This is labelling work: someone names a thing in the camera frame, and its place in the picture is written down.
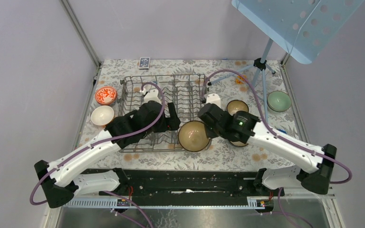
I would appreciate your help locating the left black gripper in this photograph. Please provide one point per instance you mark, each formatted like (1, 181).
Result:
(170, 123)

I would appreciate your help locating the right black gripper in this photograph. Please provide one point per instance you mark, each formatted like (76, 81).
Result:
(210, 134)

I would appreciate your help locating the black patterned bowl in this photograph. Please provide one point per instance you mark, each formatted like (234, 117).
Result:
(236, 105)

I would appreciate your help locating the brown floral bowl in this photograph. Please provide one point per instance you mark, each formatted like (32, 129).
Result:
(192, 136)

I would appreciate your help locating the grey wire dish rack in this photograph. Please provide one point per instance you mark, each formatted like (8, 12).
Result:
(183, 90)

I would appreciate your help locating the orange bowl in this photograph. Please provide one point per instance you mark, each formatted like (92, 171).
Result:
(102, 115)

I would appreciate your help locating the red white bowl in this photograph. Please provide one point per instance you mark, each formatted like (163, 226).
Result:
(106, 95)

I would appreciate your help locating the pale green bowl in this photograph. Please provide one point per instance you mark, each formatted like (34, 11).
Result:
(279, 101)

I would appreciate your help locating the dark blue bowl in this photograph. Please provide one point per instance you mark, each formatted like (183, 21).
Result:
(239, 144)

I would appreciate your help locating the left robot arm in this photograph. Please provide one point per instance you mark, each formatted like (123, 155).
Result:
(61, 180)

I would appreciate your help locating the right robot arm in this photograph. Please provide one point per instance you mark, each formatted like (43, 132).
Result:
(312, 165)

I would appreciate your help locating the orange butterfly toy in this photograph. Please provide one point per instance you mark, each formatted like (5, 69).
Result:
(241, 79)

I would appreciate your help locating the playing card box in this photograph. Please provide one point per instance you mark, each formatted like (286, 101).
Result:
(144, 63)

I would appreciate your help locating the blue music stand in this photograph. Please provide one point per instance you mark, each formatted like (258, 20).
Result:
(300, 27)

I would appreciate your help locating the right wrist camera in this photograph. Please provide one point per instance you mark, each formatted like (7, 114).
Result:
(212, 99)

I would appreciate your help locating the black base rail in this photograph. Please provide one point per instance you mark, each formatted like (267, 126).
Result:
(190, 188)

